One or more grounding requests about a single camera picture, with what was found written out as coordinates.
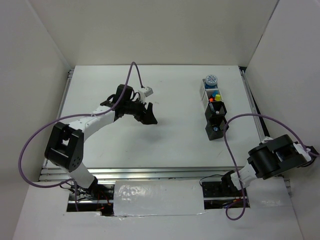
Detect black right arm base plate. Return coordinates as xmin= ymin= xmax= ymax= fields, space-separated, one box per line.
xmin=200 ymin=181 xmax=243 ymax=198

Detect yellow highlighter marker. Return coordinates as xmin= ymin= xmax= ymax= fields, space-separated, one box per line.
xmin=214 ymin=94 xmax=222 ymax=101

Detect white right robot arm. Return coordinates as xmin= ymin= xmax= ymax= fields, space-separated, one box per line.
xmin=218 ymin=134 xmax=319 ymax=196

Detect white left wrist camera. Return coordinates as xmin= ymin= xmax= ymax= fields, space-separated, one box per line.
xmin=138 ymin=86 xmax=154 ymax=103

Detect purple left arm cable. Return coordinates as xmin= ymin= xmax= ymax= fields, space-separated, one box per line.
xmin=18 ymin=61 xmax=145 ymax=212

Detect far black mesh container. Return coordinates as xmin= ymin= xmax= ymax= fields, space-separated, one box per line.
xmin=204 ymin=101 xmax=227 ymax=120

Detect near black mesh container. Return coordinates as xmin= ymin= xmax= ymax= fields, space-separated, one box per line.
xmin=205 ymin=116 xmax=229 ymax=141

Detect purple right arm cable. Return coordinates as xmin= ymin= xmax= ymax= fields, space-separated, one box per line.
xmin=223 ymin=113 xmax=320 ymax=221

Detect near white mesh container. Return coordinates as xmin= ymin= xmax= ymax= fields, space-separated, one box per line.
xmin=201 ymin=95 xmax=210 ymax=110

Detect blue highlighter marker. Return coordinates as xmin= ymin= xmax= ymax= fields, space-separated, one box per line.
xmin=212 ymin=92 xmax=219 ymax=98

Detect far white mesh container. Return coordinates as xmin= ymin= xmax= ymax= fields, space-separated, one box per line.
xmin=199 ymin=78 xmax=220 ymax=99

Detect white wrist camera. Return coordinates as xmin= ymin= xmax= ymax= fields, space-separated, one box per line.
xmin=138 ymin=86 xmax=154 ymax=103
xmin=306 ymin=145 xmax=320 ymax=161

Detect black mesh container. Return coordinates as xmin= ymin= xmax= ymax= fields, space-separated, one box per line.
xmin=204 ymin=101 xmax=227 ymax=120
xmin=205 ymin=116 xmax=229 ymax=141

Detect white foil cover sheet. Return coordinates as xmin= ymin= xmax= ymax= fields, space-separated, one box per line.
xmin=113 ymin=180 xmax=206 ymax=217

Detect white mesh container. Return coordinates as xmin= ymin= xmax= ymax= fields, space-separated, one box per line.
xmin=199 ymin=78 xmax=220 ymax=99
xmin=201 ymin=95 xmax=210 ymax=110

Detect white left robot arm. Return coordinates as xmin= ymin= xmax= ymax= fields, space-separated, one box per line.
xmin=44 ymin=84 xmax=158 ymax=200

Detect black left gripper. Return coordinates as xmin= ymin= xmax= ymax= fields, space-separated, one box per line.
xmin=123 ymin=96 xmax=158 ymax=125

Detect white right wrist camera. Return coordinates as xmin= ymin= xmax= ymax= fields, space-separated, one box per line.
xmin=306 ymin=145 xmax=320 ymax=161

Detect red wires under table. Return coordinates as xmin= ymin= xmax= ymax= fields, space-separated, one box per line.
xmin=96 ymin=189 xmax=113 ymax=211

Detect blue ballpoint pen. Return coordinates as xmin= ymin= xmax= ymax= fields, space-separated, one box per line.
xmin=209 ymin=103 xmax=215 ymax=112

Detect blue cleaning gel jar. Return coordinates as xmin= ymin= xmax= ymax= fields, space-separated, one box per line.
xmin=204 ymin=74 xmax=218 ymax=89

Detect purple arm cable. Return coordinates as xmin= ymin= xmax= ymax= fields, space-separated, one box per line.
xmin=18 ymin=61 xmax=145 ymax=212
xmin=223 ymin=113 xmax=320 ymax=221

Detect aluminium table edge rail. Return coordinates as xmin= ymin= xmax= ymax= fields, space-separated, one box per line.
xmin=38 ymin=166 xmax=247 ymax=181

